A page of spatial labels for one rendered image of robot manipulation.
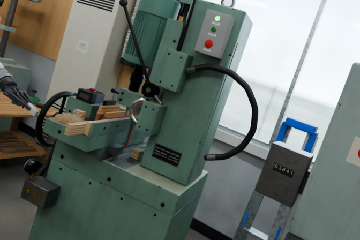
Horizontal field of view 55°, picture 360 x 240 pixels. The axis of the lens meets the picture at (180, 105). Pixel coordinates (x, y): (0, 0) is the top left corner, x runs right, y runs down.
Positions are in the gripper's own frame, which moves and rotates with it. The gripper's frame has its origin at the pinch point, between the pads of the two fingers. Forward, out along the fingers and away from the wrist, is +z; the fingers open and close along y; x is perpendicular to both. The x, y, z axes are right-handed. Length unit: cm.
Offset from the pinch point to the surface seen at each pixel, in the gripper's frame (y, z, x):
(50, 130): -20.8, 26.0, -11.8
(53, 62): 169, -123, 46
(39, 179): -14.0, 30.5, 12.0
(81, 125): -23.7, 36.4, -24.0
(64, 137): -20.8, 32.3, -13.7
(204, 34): -6, 48, -76
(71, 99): 2.2, 12.7, -16.5
